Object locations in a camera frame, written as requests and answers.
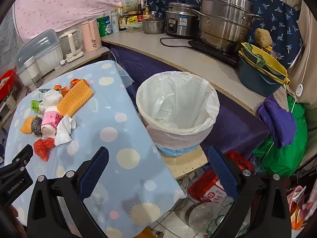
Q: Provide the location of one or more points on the light green paper box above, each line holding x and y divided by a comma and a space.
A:
36, 105

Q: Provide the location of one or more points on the pink plastic bag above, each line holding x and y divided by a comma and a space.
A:
297, 198

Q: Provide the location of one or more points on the red plastic basin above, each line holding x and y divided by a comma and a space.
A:
6, 84

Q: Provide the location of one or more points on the stacked yellow and teal basins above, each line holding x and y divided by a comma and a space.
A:
272, 67

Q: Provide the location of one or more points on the dark sauce bottle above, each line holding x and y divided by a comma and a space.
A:
122, 22

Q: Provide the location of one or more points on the purple towel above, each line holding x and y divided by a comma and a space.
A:
277, 121

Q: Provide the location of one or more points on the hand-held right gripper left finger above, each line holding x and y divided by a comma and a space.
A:
95, 171

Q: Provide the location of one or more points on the steel wool scrubber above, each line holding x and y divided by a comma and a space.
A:
36, 125

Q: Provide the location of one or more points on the yellow jar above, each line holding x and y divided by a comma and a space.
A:
131, 19

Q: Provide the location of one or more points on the dark green drink carton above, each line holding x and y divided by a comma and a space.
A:
43, 92

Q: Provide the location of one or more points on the white paper towel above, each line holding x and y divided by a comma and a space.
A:
50, 98

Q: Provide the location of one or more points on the pink electric kettle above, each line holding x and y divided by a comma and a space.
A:
89, 36

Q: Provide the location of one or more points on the blue dotted tablecloth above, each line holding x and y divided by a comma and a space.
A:
123, 129

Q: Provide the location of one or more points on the blue plastic bag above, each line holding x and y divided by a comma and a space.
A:
173, 150

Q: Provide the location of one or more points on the red printed packet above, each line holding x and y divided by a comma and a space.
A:
208, 191

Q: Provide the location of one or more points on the black induction cooker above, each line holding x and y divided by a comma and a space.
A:
223, 54

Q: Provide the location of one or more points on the white tissue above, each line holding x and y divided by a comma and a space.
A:
63, 131

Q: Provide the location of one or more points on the clear food container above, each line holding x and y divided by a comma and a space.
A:
134, 27

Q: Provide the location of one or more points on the large steel steamer pot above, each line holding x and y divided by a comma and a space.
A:
223, 22

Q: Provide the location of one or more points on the pink spotted cloth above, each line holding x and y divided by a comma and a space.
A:
74, 2

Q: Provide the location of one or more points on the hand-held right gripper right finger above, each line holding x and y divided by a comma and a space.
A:
223, 173

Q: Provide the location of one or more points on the white and green box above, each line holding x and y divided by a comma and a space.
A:
131, 5

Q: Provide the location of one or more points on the small orange foam net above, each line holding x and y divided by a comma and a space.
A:
26, 125

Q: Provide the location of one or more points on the tall dark glass bottle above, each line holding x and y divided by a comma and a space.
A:
140, 11

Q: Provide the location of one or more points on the pink paper cup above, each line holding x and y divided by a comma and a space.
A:
50, 120

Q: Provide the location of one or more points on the large orange foil wrapper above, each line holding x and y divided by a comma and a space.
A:
78, 82

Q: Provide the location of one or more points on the dark blue basin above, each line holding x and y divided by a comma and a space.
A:
255, 79

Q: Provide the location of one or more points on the small orange foil wrapper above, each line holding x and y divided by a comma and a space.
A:
65, 92
58, 87

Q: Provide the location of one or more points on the small steel pot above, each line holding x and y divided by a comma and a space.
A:
152, 26

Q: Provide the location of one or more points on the large orange foam net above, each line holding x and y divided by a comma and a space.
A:
74, 99

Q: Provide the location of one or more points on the green plastic bag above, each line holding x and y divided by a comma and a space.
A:
284, 158

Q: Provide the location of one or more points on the green can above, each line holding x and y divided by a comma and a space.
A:
104, 27

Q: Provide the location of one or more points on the red plastic bag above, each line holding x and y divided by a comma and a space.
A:
43, 148

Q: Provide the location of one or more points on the yellow pump bottle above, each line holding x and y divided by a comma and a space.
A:
146, 12

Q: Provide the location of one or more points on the brown sponge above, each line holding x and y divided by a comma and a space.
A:
263, 37

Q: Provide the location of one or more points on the white bottle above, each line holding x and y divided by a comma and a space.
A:
115, 22

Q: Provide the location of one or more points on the bin with white bag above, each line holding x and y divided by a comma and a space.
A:
173, 99

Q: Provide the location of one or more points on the clear glass jar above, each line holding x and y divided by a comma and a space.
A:
200, 215

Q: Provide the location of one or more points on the red cloth bag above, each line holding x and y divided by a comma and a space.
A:
237, 160

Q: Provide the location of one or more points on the steel rice cooker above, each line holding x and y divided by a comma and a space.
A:
182, 22

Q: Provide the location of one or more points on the white dish drainer box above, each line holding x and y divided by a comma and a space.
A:
47, 52

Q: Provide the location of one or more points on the purple counter skirt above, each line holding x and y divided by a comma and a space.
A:
235, 129

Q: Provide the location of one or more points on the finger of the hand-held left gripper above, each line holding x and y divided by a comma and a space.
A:
19, 160

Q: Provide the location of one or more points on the glass electric kettle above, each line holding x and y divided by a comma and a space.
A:
70, 42

